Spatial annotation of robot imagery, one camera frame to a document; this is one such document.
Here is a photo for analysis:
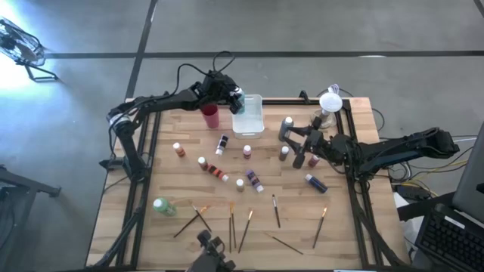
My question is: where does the small orange paint bottle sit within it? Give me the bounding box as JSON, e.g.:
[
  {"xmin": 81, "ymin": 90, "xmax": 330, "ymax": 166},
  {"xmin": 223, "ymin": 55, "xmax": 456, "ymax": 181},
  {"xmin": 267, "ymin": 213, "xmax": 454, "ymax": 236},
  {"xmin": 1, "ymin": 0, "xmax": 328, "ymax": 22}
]
[{"xmin": 172, "ymin": 141, "xmax": 187, "ymax": 159}]

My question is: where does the white mushroom table lamp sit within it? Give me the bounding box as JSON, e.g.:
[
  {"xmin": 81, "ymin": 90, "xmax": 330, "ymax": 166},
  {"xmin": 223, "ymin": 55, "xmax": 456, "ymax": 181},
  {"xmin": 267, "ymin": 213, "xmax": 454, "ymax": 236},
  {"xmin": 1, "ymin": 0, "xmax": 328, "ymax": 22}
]
[{"xmin": 310, "ymin": 92, "xmax": 344, "ymax": 130}]

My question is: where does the yellow cable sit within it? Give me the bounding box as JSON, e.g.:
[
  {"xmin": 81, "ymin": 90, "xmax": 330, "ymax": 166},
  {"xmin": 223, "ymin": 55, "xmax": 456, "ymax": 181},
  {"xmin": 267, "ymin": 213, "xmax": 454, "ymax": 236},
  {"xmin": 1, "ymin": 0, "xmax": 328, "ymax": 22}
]
[{"xmin": 391, "ymin": 157, "xmax": 472, "ymax": 190}]

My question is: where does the thin gold-ferrule paintbrush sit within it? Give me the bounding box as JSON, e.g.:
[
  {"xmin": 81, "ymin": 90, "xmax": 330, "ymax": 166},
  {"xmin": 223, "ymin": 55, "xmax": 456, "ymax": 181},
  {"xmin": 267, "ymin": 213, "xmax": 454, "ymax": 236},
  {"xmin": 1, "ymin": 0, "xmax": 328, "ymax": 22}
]
[{"xmin": 263, "ymin": 232, "xmax": 305, "ymax": 256}]

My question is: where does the small blue paint bottle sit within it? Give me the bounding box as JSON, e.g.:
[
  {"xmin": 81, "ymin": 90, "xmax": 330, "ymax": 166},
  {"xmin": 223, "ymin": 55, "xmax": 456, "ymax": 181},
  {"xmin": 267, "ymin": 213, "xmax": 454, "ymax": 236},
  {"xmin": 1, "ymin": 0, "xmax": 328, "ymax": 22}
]
[{"xmin": 304, "ymin": 173, "xmax": 329, "ymax": 195}]

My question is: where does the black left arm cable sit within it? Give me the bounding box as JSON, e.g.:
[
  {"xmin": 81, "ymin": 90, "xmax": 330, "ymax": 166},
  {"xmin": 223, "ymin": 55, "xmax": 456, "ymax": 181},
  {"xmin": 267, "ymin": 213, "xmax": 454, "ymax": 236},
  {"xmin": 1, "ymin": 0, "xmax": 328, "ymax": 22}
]
[{"xmin": 173, "ymin": 51, "xmax": 236, "ymax": 95}]

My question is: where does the dark green silver-ferrule paintbrush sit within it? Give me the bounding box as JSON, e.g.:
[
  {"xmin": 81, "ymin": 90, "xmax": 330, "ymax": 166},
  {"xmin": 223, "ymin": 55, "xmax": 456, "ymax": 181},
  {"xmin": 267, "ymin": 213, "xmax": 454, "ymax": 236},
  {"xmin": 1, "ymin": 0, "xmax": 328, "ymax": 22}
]
[{"xmin": 271, "ymin": 193, "xmax": 282, "ymax": 229}]

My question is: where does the small red-orange paint bottle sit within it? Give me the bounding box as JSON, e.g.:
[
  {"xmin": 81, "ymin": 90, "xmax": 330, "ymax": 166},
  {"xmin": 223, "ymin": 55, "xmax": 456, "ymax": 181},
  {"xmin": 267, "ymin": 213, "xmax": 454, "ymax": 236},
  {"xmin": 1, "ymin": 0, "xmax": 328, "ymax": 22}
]
[{"xmin": 206, "ymin": 163, "xmax": 230, "ymax": 184}]

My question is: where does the black laptop keyboard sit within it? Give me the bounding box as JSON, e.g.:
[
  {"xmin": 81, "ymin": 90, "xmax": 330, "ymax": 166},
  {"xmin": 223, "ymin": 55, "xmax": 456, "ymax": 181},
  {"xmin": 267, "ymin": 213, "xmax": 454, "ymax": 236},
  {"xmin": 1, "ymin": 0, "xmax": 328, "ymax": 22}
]
[{"xmin": 414, "ymin": 203, "xmax": 484, "ymax": 272}]

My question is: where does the black aluminium table frame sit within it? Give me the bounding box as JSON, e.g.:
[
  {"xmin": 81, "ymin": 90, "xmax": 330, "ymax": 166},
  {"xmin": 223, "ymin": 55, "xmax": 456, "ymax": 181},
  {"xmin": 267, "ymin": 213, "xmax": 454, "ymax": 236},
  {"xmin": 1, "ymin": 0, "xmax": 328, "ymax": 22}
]
[{"xmin": 85, "ymin": 90, "xmax": 411, "ymax": 272}]

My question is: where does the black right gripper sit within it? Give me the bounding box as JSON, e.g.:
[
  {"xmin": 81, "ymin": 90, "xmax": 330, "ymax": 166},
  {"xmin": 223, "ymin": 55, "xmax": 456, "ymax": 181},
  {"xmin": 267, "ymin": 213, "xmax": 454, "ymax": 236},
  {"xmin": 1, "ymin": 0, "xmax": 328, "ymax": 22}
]
[{"xmin": 281, "ymin": 126, "xmax": 336, "ymax": 170}]

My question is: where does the small purple paint bottle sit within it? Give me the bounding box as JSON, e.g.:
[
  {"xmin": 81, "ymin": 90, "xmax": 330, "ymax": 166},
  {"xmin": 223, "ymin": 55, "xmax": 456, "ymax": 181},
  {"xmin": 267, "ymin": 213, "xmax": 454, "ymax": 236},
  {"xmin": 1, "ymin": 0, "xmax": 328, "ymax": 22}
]
[{"xmin": 245, "ymin": 169, "xmax": 265, "ymax": 194}]

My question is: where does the large dark grey paint bottle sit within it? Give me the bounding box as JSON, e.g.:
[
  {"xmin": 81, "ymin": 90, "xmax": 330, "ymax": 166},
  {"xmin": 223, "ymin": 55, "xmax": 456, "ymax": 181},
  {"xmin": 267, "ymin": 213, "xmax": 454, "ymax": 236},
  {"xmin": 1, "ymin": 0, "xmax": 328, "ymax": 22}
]
[{"xmin": 278, "ymin": 116, "xmax": 295, "ymax": 143}]

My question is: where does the grey laptop screen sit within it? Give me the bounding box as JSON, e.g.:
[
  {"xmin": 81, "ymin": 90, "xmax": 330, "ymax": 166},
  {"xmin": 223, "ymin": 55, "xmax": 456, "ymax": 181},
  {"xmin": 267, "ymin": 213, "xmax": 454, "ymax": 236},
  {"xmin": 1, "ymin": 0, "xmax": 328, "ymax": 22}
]
[{"xmin": 451, "ymin": 120, "xmax": 484, "ymax": 224}]

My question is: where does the large teal paint bottle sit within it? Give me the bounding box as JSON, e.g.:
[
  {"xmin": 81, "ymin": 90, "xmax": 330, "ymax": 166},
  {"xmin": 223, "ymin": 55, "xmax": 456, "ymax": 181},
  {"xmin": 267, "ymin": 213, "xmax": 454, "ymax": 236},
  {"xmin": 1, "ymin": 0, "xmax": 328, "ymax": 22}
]
[{"xmin": 234, "ymin": 87, "xmax": 247, "ymax": 114}]

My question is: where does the white plastic bin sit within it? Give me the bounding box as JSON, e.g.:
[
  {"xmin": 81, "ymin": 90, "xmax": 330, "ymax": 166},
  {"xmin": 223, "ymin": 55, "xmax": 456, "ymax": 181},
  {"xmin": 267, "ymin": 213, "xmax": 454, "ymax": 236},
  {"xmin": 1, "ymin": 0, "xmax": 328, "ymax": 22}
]
[{"xmin": 231, "ymin": 94, "xmax": 265, "ymax": 139}]

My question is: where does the large green paint bottle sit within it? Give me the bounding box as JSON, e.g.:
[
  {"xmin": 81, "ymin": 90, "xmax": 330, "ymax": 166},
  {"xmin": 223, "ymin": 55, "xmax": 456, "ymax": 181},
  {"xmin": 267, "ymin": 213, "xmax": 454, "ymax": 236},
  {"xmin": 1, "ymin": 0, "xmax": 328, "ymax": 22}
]
[{"xmin": 152, "ymin": 196, "xmax": 178, "ymax": 218}]

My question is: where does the black metal stand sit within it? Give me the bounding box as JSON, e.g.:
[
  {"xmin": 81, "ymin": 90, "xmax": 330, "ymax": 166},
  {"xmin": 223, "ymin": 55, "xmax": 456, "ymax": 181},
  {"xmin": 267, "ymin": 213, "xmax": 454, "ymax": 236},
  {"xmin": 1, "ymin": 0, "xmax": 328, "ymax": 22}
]
[{"xmin": 0, "ymin": 164, "xmax": 62, "ymax": 272}]

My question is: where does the black power strip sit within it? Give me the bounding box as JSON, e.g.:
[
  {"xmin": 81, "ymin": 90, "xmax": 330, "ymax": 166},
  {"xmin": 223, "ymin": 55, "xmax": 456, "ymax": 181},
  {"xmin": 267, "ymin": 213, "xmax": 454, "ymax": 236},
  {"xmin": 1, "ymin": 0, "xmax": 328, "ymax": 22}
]
[{"xmin": 396, "ymin": 183, "xmax": 430, "ymax": 201}]

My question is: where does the thin silver-ferrule paintbrush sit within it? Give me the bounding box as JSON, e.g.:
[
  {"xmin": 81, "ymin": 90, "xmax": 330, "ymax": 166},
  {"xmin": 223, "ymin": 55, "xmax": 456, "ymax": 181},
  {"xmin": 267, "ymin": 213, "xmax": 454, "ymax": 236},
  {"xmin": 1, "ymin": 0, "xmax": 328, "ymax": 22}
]
[{"xmin": 191, "ymin": 202, "xmax": 213, "ymax": 233}]

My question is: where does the maroon plastic cup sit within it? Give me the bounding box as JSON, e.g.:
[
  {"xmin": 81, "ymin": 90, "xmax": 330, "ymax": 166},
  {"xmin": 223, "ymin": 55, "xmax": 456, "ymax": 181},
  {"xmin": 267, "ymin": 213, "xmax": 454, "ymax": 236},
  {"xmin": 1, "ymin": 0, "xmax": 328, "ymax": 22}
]
[{"xmin": 200, "ymin": 104, "xmax": 221, "ymax": 129}]

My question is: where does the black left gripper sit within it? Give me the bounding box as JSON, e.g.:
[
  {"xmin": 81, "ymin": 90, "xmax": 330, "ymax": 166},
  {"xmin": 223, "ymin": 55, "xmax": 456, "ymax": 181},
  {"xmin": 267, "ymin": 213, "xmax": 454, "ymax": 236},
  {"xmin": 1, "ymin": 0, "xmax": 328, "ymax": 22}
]
[{"xmin": 203, "ymin": 70, "xmax": 244, "ymax": 116}]

